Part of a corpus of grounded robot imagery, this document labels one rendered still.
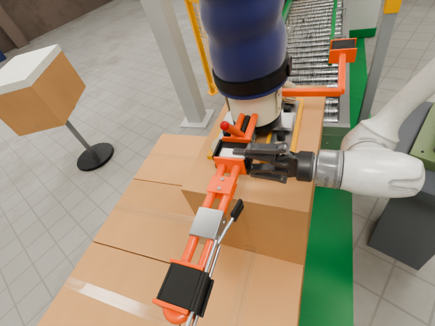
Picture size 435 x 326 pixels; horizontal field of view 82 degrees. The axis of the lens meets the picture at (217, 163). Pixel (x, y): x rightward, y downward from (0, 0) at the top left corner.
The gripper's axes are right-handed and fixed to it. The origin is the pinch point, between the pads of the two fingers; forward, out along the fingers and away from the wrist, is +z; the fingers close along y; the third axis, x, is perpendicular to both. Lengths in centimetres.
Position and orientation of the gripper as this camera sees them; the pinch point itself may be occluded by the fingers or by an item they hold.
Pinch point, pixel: (234, 159)
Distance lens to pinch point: 67.4
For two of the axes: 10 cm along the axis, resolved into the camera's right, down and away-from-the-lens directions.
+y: 2.1, 6.6, 7.2
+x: 3.1, -7.4, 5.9
